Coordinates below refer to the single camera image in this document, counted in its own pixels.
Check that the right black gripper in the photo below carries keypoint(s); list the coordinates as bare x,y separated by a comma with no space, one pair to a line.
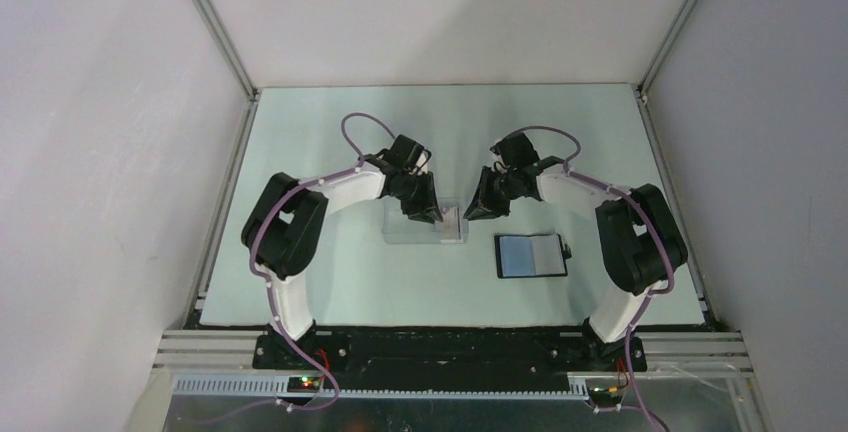
483,206

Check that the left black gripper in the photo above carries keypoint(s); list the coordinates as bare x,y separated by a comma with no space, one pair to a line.
427,208

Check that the clear plastic card tray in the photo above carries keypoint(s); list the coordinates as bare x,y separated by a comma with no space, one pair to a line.
397,229

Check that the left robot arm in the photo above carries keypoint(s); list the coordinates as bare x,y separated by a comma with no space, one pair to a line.
283,231

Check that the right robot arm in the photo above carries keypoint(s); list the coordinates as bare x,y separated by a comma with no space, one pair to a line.
641,244

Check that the left controller board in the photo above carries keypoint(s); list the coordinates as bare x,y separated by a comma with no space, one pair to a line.
303,385

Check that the controller board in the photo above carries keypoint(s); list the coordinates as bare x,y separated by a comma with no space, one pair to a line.
303,385
610,397

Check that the right controller board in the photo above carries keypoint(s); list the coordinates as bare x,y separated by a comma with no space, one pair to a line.
610,397

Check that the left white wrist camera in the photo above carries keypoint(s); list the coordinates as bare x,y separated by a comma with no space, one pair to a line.
420,166

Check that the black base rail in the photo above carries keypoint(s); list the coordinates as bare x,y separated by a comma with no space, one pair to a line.
450,359

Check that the right aluminium frame post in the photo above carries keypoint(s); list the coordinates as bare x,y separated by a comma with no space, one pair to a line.
670,38

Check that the aluminium frame post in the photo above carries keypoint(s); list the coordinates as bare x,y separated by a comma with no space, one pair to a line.
226,47
670,38

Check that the left aluminium frame post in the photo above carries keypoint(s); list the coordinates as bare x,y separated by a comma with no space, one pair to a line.
226,47

